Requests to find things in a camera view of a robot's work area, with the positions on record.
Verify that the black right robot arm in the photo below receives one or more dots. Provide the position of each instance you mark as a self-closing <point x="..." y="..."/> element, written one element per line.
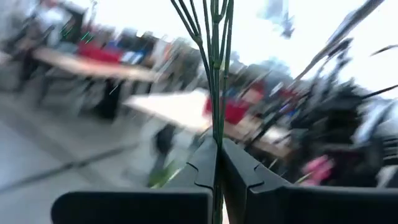
<point x="339" y="124"/>

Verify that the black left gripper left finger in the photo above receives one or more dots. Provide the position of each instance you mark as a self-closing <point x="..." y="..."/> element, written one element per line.
<point x="140" y="207"/>

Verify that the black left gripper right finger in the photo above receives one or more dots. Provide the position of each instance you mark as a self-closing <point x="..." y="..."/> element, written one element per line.
<point x="311" y="205"/>

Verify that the long wooden room table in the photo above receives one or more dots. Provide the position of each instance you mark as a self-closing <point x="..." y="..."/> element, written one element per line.
<point x="93" y="68"/>

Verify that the green flower stems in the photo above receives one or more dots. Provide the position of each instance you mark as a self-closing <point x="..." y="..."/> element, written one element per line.
<point x="217" y="93"/>

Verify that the large red plastic bin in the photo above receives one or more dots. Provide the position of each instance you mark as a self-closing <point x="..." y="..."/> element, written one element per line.
<point x="234" y="110"/>

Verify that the pink flower spray green stem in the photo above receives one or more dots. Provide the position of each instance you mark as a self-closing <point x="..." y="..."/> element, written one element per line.
<point x="317" y="170"/>

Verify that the small red plastic bin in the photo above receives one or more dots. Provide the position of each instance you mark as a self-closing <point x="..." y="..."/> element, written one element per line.
<point x="99" y="53"/>

